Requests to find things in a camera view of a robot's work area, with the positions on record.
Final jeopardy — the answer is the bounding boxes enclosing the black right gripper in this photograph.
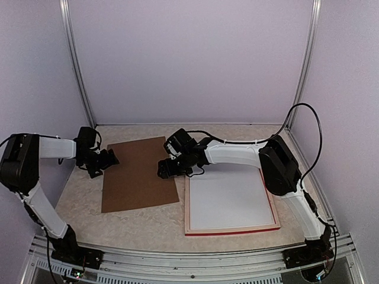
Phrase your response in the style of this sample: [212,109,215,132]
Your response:
[158,151,192,178]

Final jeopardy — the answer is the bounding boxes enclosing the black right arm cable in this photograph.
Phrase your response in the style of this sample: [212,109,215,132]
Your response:
[189,102,323,184]

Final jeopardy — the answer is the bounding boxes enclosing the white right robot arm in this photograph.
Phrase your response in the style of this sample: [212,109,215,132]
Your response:
[157,128,332,263]

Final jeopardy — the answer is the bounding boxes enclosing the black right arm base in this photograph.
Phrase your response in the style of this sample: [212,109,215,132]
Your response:
[282,235,334,269]

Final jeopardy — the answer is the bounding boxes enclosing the right aluminium corner post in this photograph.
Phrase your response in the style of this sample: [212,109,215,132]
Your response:
[285,0,322,131]

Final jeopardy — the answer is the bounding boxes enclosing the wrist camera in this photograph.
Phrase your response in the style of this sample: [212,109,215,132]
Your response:
[166,128,197,154]
[74,127,102,150]

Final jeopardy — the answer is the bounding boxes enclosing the red and black photo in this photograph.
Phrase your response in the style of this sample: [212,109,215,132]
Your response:
[189,170,278,229]

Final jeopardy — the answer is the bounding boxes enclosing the left aluminium corner post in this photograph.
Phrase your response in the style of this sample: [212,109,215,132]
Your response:
[59,0,97,128]

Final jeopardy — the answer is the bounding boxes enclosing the aluminium front rail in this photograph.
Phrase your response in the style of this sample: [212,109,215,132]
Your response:
[18,235,368,283]

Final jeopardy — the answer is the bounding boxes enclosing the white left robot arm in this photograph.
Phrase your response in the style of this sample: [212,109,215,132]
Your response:
[1,127,119,263]

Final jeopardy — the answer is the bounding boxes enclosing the aluminium corner post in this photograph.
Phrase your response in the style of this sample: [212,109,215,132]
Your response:
[59,0,97,128]
[285,0,322,131]

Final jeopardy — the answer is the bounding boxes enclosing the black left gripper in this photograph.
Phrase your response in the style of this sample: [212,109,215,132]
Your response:
[77,148,119,178]

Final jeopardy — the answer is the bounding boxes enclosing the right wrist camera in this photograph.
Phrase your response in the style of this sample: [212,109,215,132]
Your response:
[166,128,197,154]

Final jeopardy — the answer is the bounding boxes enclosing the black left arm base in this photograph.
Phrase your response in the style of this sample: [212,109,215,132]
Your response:
[50,227,104,270]

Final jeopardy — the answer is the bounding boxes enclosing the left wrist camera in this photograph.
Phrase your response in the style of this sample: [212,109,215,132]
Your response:
[74,127,102,150]

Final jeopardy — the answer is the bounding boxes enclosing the brown cardboard backing board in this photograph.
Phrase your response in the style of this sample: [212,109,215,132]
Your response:
[101,136,179,213]

